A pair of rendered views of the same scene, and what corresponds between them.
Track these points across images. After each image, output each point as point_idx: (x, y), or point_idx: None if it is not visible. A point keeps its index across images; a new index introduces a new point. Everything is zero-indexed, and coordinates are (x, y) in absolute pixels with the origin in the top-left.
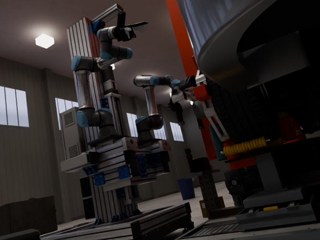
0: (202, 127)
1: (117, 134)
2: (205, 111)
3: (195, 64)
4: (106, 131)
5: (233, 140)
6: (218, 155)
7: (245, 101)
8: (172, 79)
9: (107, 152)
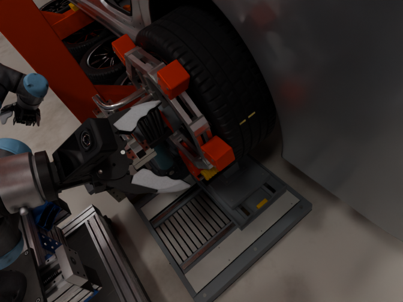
0: (123, 140)
1: (21, 275)
2: (210, 166)
3: (170, 96)
4: (7, 301)
5: None
6: (164, 165)
7: (261, 139)
8: (15, 76)
9: None
